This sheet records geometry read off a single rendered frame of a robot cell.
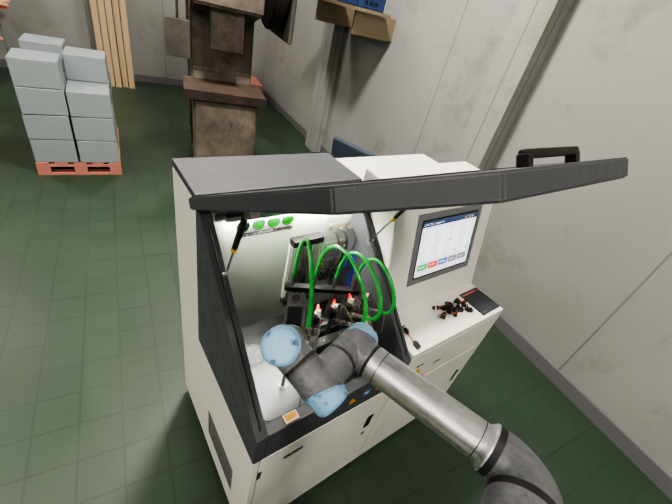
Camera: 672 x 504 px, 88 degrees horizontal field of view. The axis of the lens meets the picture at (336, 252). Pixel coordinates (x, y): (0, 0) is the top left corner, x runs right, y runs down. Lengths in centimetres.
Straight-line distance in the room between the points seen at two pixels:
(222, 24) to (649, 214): 401
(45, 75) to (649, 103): 473
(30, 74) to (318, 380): 410
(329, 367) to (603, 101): 273
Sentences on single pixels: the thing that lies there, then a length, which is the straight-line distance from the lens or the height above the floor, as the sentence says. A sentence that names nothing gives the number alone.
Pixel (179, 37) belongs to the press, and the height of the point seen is 145.
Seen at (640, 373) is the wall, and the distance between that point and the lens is 318.
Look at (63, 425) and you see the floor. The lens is 251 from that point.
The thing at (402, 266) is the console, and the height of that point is 122.
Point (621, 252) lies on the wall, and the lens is 301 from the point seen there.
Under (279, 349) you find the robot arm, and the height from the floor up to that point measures 156.
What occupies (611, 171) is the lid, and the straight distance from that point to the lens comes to 81.
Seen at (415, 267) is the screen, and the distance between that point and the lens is 163.
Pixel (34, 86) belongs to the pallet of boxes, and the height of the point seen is 88.
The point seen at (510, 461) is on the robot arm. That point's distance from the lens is 75.
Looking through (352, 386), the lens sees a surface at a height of 95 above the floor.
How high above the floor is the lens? 209
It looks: 35 degrees down
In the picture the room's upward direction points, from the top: 15 degrees clockwise
